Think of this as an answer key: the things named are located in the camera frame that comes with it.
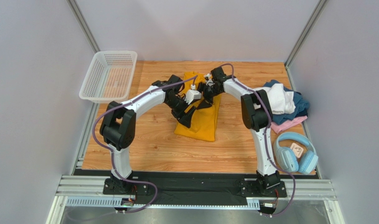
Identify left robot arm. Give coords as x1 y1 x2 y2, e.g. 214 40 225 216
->
99 75 201 190

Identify purple cable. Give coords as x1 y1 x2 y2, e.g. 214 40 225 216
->
92 74 199 214
219 63 297 217

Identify pink garment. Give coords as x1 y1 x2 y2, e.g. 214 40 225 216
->
271 116 308 134

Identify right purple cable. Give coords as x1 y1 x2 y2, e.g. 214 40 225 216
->
219 63 297 217

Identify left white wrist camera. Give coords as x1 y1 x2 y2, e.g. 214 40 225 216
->
185 84 202 105

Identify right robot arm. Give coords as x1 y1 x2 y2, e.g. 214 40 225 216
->
198 66 281 190

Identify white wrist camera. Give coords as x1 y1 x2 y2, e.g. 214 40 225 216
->
185 84 202 105
204 73 214 86

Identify white t-shirt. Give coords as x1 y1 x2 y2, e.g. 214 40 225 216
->
254 84 296 115

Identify yellow t-shirt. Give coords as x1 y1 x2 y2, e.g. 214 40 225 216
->
173 72 222 142

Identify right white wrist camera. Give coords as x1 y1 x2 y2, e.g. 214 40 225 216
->
204 73 214 86

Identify pink item inside headphones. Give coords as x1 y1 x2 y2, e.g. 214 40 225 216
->
289 142 304 159

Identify white plastic basket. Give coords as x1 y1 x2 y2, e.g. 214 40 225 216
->
79 50 138 104

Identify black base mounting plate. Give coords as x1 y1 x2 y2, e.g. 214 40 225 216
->
103 170 319 206

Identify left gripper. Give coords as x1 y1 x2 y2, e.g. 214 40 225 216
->
165 96 197 128

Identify blue t-shirt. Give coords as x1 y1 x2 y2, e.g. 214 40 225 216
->
263 79 310 125

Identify light blue headphones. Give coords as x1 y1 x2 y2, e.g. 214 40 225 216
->
273 132 318 175

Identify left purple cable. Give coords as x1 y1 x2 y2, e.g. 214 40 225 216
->
92 74 199 214

